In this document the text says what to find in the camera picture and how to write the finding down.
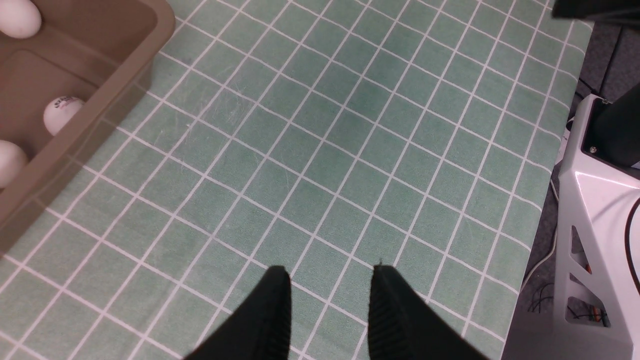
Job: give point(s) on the olive green plastic bin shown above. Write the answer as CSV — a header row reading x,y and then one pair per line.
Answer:
x,y
71,70

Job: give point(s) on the white ping-pong ball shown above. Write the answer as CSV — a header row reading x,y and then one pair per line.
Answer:
x,y
19,19
60,111
12,161

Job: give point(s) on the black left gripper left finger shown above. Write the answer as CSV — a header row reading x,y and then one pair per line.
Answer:
x,y
259,329

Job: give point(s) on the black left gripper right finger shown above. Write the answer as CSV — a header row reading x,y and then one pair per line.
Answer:
x,y
401,326

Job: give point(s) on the green checkered table cloth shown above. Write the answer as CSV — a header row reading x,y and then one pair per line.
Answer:
x,y
325,136

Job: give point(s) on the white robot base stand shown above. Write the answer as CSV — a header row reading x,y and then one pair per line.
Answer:
x,y
595,313

